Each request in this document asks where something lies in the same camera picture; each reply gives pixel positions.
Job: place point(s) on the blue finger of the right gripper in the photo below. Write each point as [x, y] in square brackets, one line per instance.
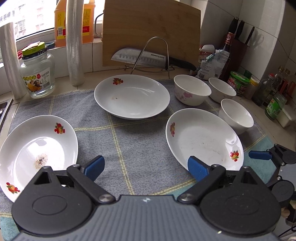
[261, 155]

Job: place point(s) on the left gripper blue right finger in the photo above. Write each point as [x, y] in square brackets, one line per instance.
[198, 169]

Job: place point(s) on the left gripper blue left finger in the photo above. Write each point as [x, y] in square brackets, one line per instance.
[94, 168]

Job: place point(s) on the white fruit plate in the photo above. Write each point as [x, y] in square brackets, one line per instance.
[132, 97]
[44, 140]
[199, 133]

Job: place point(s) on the white bowl pink flowers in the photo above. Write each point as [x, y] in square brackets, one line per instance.
[190, 90]

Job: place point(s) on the grey blue checked towel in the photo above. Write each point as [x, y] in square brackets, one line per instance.
[137, 157]

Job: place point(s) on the green label glass jar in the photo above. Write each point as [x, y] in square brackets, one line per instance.
[275, 106]

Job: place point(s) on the dark oil glass bottle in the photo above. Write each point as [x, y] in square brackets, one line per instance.
[263, 90]

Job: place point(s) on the yellow lid spice jar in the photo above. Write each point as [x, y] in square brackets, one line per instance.
[250, 90]

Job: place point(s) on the green lid sauce jar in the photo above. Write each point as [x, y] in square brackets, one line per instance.
[238, 82]

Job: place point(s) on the white plastic food bag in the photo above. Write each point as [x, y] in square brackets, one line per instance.
[213, 65]

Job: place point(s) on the wooden knife block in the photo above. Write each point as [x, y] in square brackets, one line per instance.
[238, 48]

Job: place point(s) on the steel sink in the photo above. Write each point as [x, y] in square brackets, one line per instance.
[4, 109]

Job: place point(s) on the dark soy sauce bottle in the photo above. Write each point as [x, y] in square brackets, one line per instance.
[228, 47]

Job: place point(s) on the glass jar green lid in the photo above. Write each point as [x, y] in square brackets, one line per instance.
[38, 70]

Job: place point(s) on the red white seasoning bag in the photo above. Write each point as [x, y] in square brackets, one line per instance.
[205, 51]

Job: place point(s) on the steel santoku knife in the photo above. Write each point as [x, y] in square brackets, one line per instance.
[149, 59]

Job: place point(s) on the bamboo cutting board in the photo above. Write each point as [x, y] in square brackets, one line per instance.
[158, 26]

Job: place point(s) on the left plastic wrap roll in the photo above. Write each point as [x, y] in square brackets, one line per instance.
[11, 62]

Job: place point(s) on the plastic wrap roll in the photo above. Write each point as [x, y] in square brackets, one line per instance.
[11, 62]
[74, 23]

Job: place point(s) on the orange oil bottle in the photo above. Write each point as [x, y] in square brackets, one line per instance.
[60, 23]

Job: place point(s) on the right plastic wrap roll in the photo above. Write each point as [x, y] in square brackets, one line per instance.
[74, 23]

